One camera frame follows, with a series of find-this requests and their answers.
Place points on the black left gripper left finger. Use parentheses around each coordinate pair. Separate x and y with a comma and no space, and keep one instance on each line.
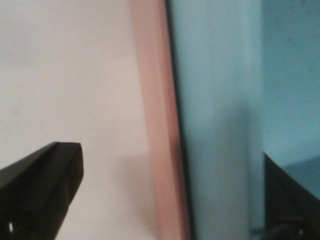
(37,190)

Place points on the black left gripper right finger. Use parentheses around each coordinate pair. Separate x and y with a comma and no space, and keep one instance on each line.
(291,211)

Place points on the light blue plastic box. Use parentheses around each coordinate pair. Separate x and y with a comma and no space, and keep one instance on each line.
(247,78)

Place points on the pink plastic box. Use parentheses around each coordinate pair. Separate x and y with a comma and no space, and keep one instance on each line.
(153,54)

